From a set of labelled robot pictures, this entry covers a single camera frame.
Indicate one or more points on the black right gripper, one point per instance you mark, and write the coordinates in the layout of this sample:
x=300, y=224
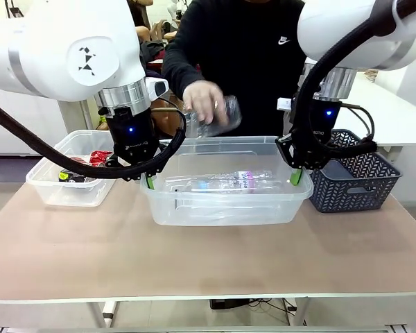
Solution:
x=324, y=121

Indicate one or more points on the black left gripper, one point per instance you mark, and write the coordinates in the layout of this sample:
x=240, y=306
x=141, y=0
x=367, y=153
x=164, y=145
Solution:
x=133, y=132

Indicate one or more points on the red snack wrapper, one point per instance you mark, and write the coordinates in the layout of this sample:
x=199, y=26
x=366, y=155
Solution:
x=101, y=157

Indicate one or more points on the dark grey lattice basket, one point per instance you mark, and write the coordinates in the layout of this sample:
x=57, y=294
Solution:
x=353, y=190

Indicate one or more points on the clear bottle pink label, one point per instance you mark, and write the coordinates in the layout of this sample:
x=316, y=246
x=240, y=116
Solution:
x=246, y=175

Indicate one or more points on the black yellow snack wrapper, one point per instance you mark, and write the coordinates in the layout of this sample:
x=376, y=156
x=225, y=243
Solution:
x=69, y=176

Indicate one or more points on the small clear plastic container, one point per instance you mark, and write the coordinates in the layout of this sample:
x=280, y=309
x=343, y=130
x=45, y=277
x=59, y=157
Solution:
x=73, y=194

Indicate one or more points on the clear bottle blue label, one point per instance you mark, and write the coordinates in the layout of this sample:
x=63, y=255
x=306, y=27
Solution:
x=201, y=185

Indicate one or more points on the large clear plastic bin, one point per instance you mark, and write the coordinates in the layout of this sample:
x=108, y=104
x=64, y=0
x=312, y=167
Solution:
x=229, y=208

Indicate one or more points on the crushed clear plastic bottle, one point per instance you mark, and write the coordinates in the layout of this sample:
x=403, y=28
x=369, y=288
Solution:
x=233, y=114

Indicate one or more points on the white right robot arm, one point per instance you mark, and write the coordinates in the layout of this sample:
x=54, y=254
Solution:
x=333, y=27

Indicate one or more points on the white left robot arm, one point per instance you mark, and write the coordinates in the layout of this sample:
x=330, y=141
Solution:
x=55, y=34

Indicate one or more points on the person's right forearm black sleeve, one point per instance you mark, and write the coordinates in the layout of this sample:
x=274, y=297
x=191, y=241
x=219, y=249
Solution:
x=175, y=78

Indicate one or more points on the person's right hand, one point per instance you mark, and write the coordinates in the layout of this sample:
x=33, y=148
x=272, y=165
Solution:
x=204, y=98

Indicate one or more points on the white side table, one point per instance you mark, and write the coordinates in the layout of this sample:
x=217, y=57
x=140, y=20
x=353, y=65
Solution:
x=395, y=121

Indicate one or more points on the red fabric bag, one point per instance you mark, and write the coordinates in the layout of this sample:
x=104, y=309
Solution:
x=152, y=52

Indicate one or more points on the person torso black sweater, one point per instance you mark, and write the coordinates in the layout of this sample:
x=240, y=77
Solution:
x=249, y=62

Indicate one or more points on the white table leg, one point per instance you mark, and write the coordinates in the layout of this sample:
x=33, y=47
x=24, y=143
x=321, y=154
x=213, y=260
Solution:
x=300, y=312
x=109, y=314

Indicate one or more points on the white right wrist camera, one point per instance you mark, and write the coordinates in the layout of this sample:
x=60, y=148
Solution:
x=284, y=104

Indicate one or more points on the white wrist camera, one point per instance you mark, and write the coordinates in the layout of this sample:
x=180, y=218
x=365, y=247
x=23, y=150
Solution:
x=284, y=104
x=156, y=87

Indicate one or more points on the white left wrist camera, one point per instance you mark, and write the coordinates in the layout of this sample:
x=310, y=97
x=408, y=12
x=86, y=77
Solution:
x=156, y=87

